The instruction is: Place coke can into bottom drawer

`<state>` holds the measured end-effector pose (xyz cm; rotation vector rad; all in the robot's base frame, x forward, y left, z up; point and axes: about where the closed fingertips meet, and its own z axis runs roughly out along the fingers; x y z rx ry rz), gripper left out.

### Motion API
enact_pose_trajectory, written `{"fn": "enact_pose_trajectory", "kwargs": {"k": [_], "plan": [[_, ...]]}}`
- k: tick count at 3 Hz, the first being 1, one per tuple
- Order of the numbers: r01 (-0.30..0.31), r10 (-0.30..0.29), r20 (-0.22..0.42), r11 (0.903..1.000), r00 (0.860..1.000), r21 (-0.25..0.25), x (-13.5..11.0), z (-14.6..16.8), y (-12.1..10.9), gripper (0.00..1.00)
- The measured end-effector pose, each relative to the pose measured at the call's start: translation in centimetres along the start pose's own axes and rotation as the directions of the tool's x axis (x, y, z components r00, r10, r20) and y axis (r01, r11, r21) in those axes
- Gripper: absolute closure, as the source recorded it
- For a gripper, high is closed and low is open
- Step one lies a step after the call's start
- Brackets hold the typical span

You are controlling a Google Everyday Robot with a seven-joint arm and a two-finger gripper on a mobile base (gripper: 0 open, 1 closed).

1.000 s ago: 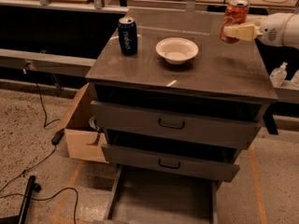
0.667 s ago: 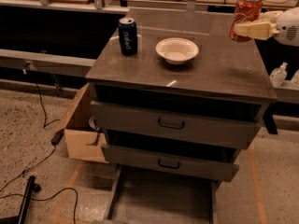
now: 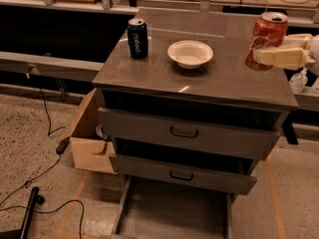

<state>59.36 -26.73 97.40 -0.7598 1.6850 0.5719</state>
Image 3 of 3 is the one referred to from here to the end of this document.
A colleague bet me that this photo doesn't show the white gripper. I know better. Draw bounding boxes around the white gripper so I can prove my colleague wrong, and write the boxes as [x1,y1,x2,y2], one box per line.
[253,34,319,76]

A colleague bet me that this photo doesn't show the red coke can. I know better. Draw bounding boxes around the red coke can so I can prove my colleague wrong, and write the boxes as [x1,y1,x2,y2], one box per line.
[245,12,288,71]

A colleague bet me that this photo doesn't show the grey drawer cabinet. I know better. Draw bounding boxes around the grey drawer cabinet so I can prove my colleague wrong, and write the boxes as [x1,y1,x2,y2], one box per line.
[92,7,299,239]

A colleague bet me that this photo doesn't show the grey top drawer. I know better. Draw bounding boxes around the grey top drawer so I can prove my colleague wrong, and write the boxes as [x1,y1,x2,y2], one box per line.
[98,108,279,160]

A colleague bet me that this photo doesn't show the grey middle drawer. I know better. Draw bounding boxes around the grey middle drawer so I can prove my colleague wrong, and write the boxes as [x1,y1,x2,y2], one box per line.
[110,153,256,195]

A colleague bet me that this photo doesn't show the blue pepsi can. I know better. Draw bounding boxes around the blue pepsi can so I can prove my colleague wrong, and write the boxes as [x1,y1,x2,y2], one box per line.
[128,18,149,59]

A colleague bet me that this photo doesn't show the grey open bottom drawer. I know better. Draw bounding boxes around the grey open bottom drawer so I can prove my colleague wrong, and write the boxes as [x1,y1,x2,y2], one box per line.
[100,176,233,239]

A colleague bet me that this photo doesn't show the clear sanitizer bottle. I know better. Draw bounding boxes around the clear sanitizer bottle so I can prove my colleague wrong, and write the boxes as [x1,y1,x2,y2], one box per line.
[289,68,308,94]

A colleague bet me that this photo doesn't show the white bowl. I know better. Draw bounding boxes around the white bowl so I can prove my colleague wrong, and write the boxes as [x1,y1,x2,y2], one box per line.
[167,40,214,70]

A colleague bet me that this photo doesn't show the cardboard box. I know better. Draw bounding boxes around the cardboard box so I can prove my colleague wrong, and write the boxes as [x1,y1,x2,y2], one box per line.
[59,90,115,174]

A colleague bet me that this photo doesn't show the black power adapter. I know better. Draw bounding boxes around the black power adapter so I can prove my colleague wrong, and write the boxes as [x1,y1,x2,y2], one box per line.
[56,137,70,155]

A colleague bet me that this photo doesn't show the black metal stand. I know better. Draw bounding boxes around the black metal stand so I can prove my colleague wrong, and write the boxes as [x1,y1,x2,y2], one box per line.
[0,187,44,239]

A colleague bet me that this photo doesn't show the grey metal rail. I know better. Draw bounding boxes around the grey metal rail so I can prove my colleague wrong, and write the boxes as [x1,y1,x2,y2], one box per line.
[0,52,103,82]

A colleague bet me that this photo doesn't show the black floor cable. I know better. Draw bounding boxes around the black floor cable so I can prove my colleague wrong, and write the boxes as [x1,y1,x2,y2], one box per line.
[0,68,86,239]

